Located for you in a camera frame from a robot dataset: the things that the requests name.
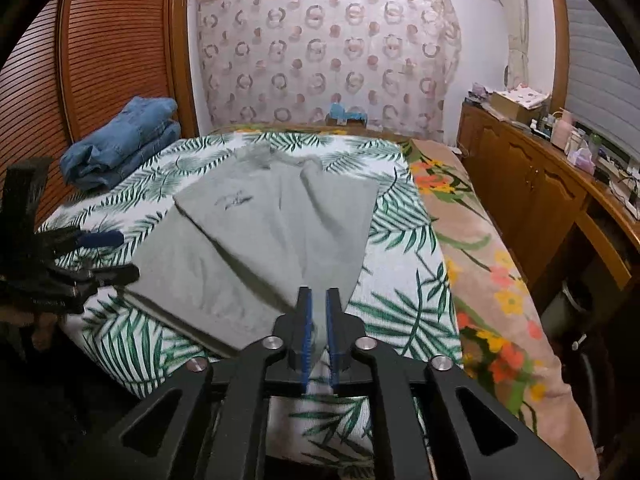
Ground grey pants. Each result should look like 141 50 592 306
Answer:
117 141 382 360

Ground person's left hand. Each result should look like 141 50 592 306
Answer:
31 311 56 352

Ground circle print curtain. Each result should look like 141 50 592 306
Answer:
189 0 462 144

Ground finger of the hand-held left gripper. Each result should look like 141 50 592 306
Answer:
36 229 126 252
47 264 142 302

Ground floral print box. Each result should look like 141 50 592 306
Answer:
486 85 552 127

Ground wrapped air conditioner hose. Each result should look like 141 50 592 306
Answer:
504 0 532 92

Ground wooden slatted wardrobe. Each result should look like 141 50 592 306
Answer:
0 0 202 233

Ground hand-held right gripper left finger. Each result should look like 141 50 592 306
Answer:
102 286 321 480

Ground leaf print bed sheet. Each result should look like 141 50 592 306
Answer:
37 129 467 480

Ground grey window shutter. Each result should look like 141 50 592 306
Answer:
552 0 640 162

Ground folded blue jeans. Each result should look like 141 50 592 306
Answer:
60 96 182 192

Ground pink container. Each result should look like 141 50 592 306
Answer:
550 109 577 155

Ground purple tissue pack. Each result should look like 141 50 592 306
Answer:
567 140 597 177

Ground wooden cabinet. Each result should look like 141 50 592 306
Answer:
456 101 640 306

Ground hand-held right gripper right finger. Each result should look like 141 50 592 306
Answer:
325 286 581 480

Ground floral blanket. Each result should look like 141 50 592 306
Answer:
400 137 601 480

